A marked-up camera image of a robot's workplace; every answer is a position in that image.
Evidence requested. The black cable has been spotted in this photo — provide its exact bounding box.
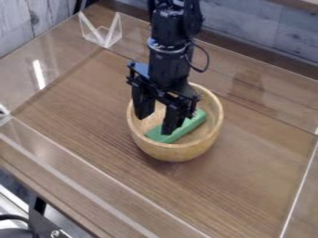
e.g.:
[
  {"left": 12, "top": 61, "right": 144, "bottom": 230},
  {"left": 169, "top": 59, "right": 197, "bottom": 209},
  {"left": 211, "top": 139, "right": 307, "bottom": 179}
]
[{"left": 0, "top": 214, "right": 31, "bottom": 225}]

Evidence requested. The wooden bowl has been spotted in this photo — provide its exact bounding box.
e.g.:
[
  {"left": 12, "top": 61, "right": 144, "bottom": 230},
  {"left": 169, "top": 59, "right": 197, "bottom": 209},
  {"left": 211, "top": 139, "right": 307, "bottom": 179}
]
[{"left": 127, "top": 83, "right": 223, "bottom": 162}]

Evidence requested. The clear acrylic tray wall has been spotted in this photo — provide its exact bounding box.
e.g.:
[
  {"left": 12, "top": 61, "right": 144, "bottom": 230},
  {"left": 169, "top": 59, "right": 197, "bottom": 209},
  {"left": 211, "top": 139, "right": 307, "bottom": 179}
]
[{"left": 0, "top": 105, "right": 209, "bottom": 238}]

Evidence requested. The clear acrylic corner bracket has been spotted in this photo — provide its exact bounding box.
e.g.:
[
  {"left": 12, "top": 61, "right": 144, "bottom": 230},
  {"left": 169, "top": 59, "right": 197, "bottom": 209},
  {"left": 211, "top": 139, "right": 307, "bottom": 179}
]
[{"left": 79, "top": 12, "right": 122, "bottom": 48}]

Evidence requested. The black metal table frame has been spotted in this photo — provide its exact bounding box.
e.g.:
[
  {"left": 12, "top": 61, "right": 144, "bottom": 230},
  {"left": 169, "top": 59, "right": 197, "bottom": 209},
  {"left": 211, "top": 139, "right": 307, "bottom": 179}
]
[{"left": 28, "top": 195, "right": 72, "bottom": 238}]

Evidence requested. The green rectangular stick block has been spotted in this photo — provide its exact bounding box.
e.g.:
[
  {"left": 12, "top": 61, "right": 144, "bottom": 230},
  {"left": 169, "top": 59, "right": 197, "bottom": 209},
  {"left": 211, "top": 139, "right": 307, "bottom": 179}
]
[{"left": 144, "top": 109, "right": 207, "bottom": 144}]

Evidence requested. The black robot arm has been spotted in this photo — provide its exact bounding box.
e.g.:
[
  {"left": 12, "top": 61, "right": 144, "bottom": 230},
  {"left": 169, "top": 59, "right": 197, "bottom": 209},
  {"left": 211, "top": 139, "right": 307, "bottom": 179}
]
[{"left": 127, "top": 0, "right": 203, "bottom": 135}]

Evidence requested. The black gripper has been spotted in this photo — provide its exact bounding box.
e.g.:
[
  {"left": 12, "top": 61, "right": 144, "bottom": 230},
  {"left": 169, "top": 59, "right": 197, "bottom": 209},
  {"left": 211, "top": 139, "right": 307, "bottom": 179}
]
[{"left": 127, "top": 46, "right": 199, "bottom": 135}]

